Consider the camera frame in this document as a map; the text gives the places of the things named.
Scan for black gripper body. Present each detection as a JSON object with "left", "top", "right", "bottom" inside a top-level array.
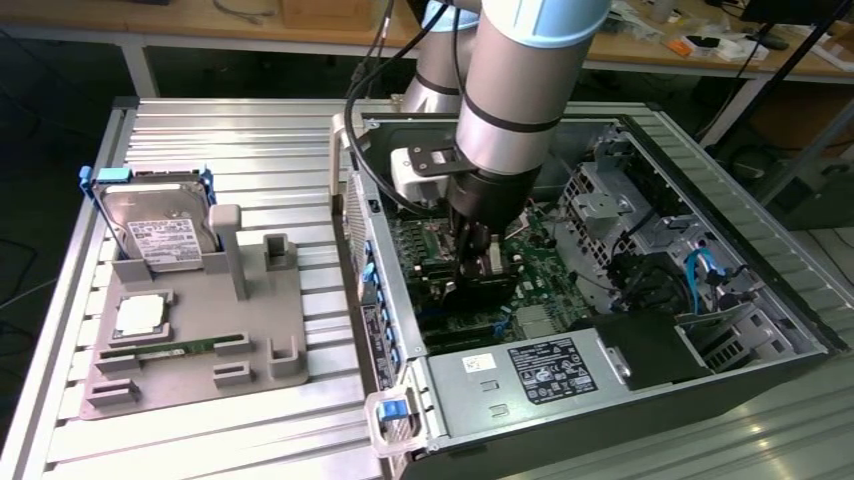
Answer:
[{"left": 444, "top": 167, "right": 544, "bottom": 237}]

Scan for black expansion slot blue latch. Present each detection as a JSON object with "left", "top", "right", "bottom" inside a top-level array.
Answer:
[{"left": 426, "top": 319, "right": 513, "bottom": 349}]

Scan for green motherboard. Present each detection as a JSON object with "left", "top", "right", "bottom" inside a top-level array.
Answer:
[{"left": 390, "top": 199, "right": 589, "bottom": 354}]

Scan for metal drive cage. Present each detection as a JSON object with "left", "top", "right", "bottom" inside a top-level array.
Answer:
[{"left": 557, "top": 124, "right": 709, "bottom": 306}]

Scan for silver chipset heatsink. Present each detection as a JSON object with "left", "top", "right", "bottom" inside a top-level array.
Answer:
[{"left": 517, "top": 305, "right": 566, "bottom": 337}]

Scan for silver power supply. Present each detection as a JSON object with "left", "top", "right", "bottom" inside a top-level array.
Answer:
[{"left": 426, "top": 328, "right": 633, "bottom": 436}]

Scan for black plastic shroud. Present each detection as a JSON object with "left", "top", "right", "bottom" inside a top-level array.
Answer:
[{"left": 577, "top": 307, "right": 713, "bottom": 391}]

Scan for clear plastic bags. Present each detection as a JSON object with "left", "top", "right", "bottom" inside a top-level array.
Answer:
[{"left": 617, "top": 0, "right": 682, "bottom": 44}]

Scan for grey parts rack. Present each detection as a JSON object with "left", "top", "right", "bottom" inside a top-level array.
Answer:
[{"left": 79, "top": 202, "right": 315, "bottom": 419}]

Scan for metal disk bay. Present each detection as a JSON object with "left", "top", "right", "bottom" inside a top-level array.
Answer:
[{"left": 677, "top": 299, "right": 802, "bottom": 375}]

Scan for orange white box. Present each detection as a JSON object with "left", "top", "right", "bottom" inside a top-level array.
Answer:
[{"left": 666, "top": 33, "right": 750, "bottom": 63}]

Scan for black open PC case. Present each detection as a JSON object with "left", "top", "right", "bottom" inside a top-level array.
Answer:
[{"left": 329, "top": 110, "right": 847, "bottom": 480}]

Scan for silver hard disk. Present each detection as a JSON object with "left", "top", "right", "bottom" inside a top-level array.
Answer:
[{"left": 99, "top": 182, "right": 226, "bottom": 274}]

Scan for green RAM stick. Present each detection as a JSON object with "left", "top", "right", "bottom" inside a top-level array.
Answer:
[{"left": 103, "top": 339, "right": 242, "bottom": 359}]

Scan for dark grey computer tower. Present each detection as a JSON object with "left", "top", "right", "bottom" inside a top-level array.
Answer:
[{"left": 766, "top": 159, "right": 854, "bottom": 231}]

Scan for silver CPU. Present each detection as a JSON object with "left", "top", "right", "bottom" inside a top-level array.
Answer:
[{"left": 114, "top": 295, "right": 169, "bottom": 337}]

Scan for blue disk carrier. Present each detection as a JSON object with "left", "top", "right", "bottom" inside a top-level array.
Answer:
[{"left": 78, "top": 164, "right": 221, "bottom": 211}]

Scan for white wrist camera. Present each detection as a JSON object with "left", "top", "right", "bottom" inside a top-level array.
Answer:
[{"left": 389, "top": 144, "right": 468, "bottom": 207}]

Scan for black wire bundle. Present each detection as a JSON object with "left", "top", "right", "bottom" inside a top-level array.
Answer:
[{"left": 610, "top": 252, "right": 693, "bottom": 314}]

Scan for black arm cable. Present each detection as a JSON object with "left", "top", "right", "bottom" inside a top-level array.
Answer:
[{"left": 343, "top": 0, "right": 469, "bottom": 211}]

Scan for blue disk wire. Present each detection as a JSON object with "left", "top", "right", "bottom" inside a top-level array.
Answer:
[{"left": 686, "top": 247, "right": 733, "bottom": 316}]

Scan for wooden desk white frame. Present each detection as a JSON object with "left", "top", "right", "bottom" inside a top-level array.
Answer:
[{"left": 0, "top": 0, "right": 854, "bottom": 149}]

